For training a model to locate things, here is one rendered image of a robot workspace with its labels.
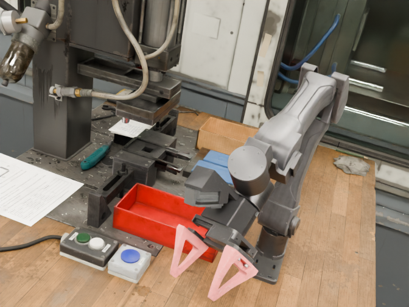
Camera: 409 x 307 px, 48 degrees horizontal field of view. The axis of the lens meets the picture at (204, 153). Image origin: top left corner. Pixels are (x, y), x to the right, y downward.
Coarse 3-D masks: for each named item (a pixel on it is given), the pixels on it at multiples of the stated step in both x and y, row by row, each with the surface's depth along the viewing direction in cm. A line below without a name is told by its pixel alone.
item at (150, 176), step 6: (174, 144) 133; (144, 150) 127; (162, 156) 125; (168, 156) 131; (114, 162) 119; (120, 162) 119; (114, 168) 120; (138, 168) 118; (150, 168) 119; (156, 168) 124; (138, 174) 119; (144, 174) 118; (150, 174) 120; (132, 180) 120; (138, 180) 119; (144, 180) 119; (150, 180) 122; (126, 186) 122; (132, 186) 121; (150, 186) 123
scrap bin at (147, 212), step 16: (128, 192) 110; (144, 192) 115; (160, 192) 113; (128, 208) 113; (144, 208) 115; (160, 208) 115; (176, 208) 114; (192, 208) 112; (128, 224) 105; (144, 224) 104; (160, 224) 102; (176, 224) 111; (192, 224) 112; (160, 240) 104; (208, 256) 102
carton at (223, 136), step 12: (216, 120) 154; (204, 132) 144; (216, 132) 156; (228, 132) 155; (240, 132) 153; (252, 132) 152; (204, 144) 146; (216, 144) 145; (228, 144) 144; (240, 144) 142
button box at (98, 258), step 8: (72, 232) 99; (80, 232) 100; (88, 232) 100; (40, 240) 98; (64, 240) 97; (72, 240) 97; (104, 240) 99; (112, 240) 99; (0, 248) 94; (8, 248) 95; (16, 248) 96; (64, 248) 96; (72, 248) 95; (80, 248) 95; (88, 248) 96; (104, 248) 96; (112, 248) 97; (72, 256) 96; (80, 256) 95; (88, 256) 94; (96, 256) 94; (104, 256) 94; (112, 256) 97; (88, 264) 95; (96, 264) 94; (104, 264) 94
